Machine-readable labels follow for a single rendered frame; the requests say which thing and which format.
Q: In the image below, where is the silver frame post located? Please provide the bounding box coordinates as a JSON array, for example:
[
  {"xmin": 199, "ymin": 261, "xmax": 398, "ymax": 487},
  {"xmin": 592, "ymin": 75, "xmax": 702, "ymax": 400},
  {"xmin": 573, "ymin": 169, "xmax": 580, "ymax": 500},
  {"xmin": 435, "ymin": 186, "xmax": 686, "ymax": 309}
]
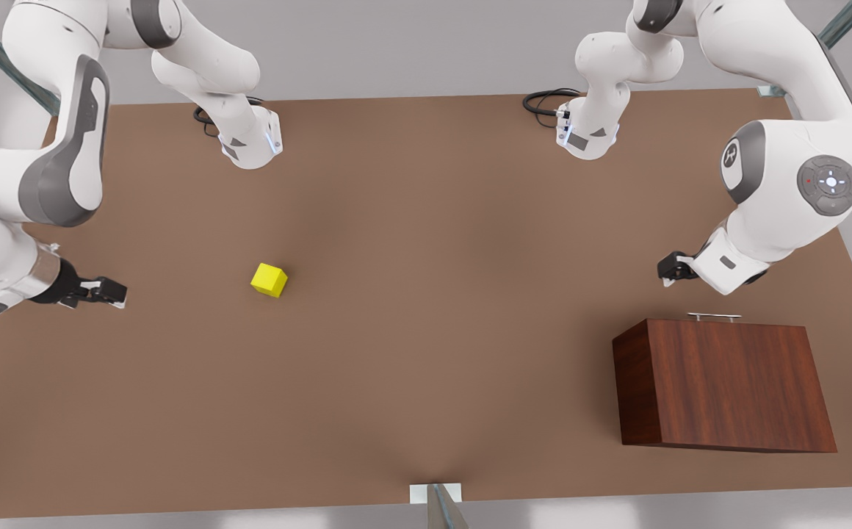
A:
[
  {"xmin": 0, "ymin": 4, "xmax": 62, "ymax": 118},
  {"xmin": 757, "ymin": 0, "xmax": 852, "ymax": 99},
  {"xmin": 409, "ymin": 483, "xmax": 472, "ymax": 529}
]

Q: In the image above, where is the brown wooden drawer cabinet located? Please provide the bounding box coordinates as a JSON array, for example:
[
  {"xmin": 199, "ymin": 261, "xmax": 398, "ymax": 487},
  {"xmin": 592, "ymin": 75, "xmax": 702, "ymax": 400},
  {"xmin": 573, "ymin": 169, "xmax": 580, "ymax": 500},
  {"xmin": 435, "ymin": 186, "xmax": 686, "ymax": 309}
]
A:
[{"xmin": 612, "ymin": 318, "xmax": 838, "ymax": 454}]

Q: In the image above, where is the black cable loop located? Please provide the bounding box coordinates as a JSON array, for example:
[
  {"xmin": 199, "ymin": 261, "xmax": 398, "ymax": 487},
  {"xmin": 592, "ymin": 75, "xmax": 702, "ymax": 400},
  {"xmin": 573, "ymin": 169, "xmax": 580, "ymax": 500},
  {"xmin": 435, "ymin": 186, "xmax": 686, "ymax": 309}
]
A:
[
  {"xmin": 192, "ymin": 96, "xmax": 266, "ymax": 139},
  {"xmin": 522, "ymin": 88, "xmax": 582, "ymax": 130}
]

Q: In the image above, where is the yellow cube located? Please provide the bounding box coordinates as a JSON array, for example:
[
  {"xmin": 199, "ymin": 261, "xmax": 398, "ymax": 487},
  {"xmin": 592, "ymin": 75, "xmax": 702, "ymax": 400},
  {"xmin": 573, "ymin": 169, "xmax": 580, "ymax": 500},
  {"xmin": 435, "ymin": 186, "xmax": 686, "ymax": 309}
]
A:
[{"xmin": 251, "ymin": 262, "xmax": 289, "ymax": 299}]

